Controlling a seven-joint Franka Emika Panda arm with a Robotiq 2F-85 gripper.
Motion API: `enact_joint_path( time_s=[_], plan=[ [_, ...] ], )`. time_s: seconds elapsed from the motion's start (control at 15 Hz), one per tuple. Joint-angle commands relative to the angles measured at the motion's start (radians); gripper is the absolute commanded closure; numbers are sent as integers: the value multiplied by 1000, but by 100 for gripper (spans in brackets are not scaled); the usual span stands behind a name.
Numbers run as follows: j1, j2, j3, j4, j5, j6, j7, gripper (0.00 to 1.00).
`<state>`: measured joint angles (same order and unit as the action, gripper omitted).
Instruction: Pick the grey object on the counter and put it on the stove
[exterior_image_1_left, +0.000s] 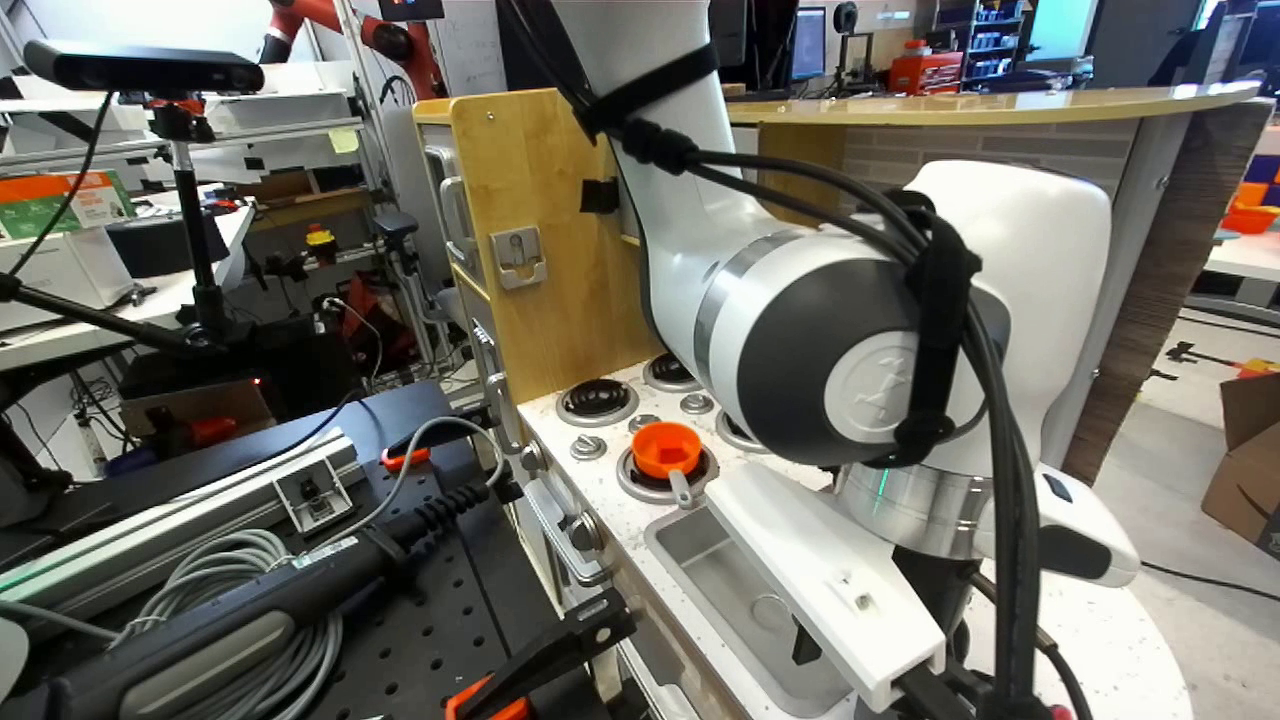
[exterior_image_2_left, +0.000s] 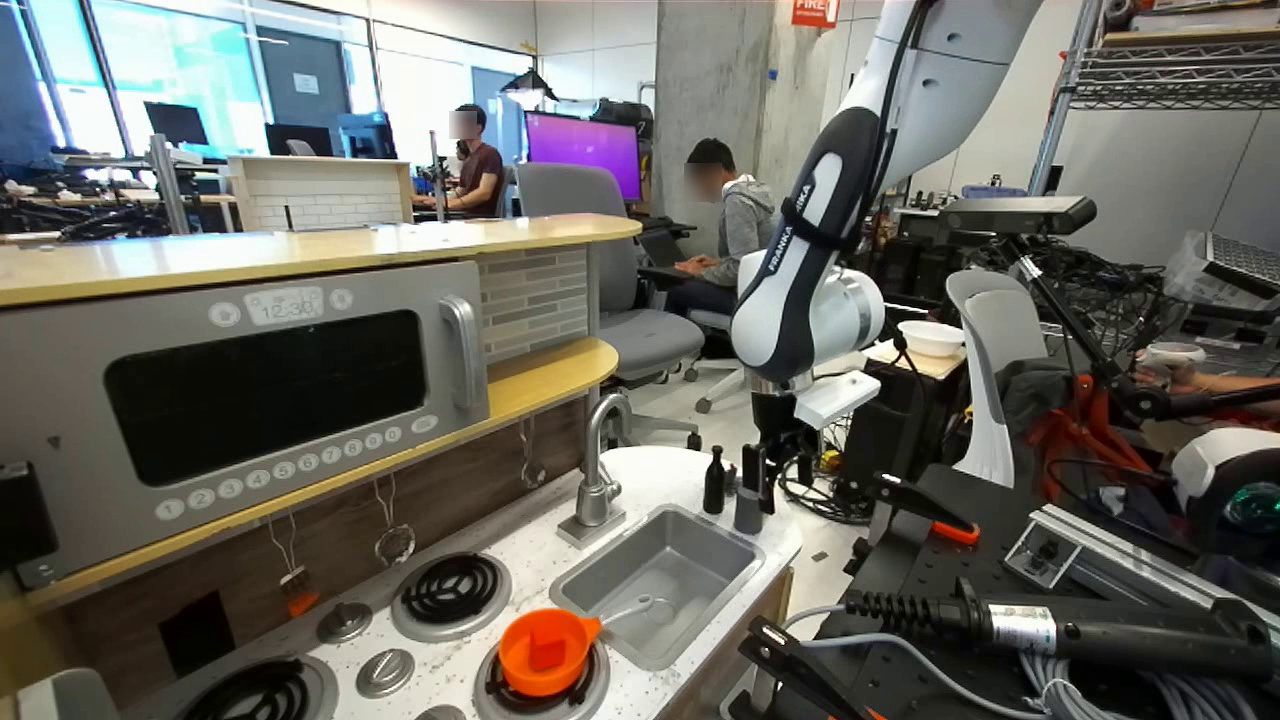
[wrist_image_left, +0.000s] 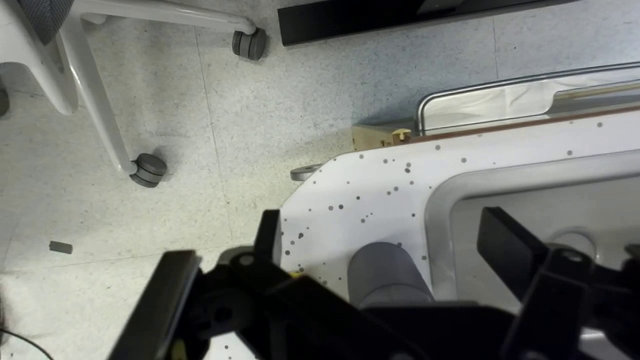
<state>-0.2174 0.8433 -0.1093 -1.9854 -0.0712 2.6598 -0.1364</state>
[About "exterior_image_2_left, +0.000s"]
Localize wooden toy kitchen unit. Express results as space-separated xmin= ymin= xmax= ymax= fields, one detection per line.
xmin=0 ymin=213 xmax=811 ymax=720

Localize black stereo camera bar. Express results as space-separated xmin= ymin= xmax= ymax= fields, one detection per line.
xmin=937 ymin=190 xmax=1099 ymax=240

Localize metal wall hook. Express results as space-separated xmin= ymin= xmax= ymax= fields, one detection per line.
xmin=517 ymin=415 xmax=553 ymax=492
xmin=369 ymin=477 xmax=422 ymax=573
xmin=264 ymin=517 xmax=323 ymax=624

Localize coiled wire bundle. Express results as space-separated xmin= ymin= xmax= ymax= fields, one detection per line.
xmin=778 ymin=445 xmax=873 ymax=528

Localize grey sink basin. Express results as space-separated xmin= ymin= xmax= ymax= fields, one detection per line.
xmin=549 ymin=500 xmax=765 ymax=675

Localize black camera tripod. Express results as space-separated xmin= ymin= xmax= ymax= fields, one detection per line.
xmin=1005 ymin=235 xmax=1280 ymax=420

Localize black bar clamp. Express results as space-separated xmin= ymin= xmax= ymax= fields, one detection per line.
xmin=737 ymin=615 xmax=876 ymax=720

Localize metal storage shelving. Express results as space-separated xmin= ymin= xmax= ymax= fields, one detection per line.
xmin=1063 ymin=0 xmax=1280 ymax=115

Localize black pendant lamp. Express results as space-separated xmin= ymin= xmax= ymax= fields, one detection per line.
xmin=500 ymin=62 xmax=559 ymax=112

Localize person in maroon shirt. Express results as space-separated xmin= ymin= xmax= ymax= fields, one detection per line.
xmin=411 ymin=100 xmax=513 ymax=222

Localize silver aluminium rail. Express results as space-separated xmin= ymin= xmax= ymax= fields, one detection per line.
xmin=1001 ymin=500 xmax=1280 ymax=618

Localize white high-back chair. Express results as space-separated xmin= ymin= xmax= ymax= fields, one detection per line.
xmin=939 ymin=265 xmax=1054 ymax=492

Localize black handle with label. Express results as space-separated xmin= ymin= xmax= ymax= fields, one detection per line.
xmin=842 ymin=584 xmax=1280 ymax=683

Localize white bowl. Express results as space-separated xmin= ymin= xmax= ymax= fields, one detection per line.
xmin=891 ymin=314 xmax=972 ymax=364

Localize small black bottle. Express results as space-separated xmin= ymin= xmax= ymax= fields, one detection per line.
xmin=701 ymin=439 xmax=731 ymax=518

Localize white panel desk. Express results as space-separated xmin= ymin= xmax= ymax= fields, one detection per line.
xmin=224 ymin=150 xmax=418 ymax=235

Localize person in grey hoodie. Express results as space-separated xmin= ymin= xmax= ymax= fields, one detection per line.
xmin=659 ymin=135 xmax=782 ymax=318

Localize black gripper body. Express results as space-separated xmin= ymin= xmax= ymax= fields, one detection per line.
xmin=748 ymin=378 xmax=825 ymax=463

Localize dark desk monitor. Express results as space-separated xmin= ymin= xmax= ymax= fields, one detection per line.
xmin=261 ymin=121 xmax=335 ymax=158
xmin=140 ymin=100 xmax=217 ymax=150

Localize black computer box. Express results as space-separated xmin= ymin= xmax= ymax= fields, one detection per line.
xmin=842 ymin=357 xmax=967 ymax=492

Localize white device teal lens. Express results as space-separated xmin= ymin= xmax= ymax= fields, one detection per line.
xmin=1167 ymin=424 xmax=1280 ymax=538

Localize grey toy microwave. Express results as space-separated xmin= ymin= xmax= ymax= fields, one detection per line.
xmin=0 ymin=254 xmax=492 ymax=592

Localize black coil stove burner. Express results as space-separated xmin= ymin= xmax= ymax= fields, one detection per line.
xmin=389 ymin=549 xmax=517 ymax=649
xmin=172 ymin=651 xmax=341 ymax=720
xmin=473 ymin=637 xmax=617 ymax=720

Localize purple lit monitor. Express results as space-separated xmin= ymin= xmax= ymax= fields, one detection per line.
xmin=520 ymin=108 xmax=649 ymax=213

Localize blue desk monitor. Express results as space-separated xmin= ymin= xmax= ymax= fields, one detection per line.
xmin=332 ymin=112 xmax=402 ymax=162

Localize white wrist camera plate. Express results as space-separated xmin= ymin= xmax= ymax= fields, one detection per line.
xmin=792 ymin=368 xmax=888 ymax=430

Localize orange handled clamp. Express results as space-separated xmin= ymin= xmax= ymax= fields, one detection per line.
xmin=863 ymin=472 xmax=988 ymax=552

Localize orange toy pot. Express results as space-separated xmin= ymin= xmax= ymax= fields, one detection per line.
xmin=492 ymin=605 xmax=610 ymax=702

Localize white mesh office chair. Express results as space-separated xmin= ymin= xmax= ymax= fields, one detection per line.
xmin=688 ymin=305 xmax=760 ymax=415

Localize silver toy faucet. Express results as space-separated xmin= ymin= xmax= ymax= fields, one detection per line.
xmin=555 ymin=388 xmax=633 ymax=549

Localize grey cable bundle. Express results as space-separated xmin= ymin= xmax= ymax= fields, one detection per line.
xmin=1016 ymin=651 xmax=1280 ymax=720

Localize red clamp frame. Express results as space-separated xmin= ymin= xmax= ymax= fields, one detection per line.
xmin=1016 ymin=368 xmax=1158 ymax=500

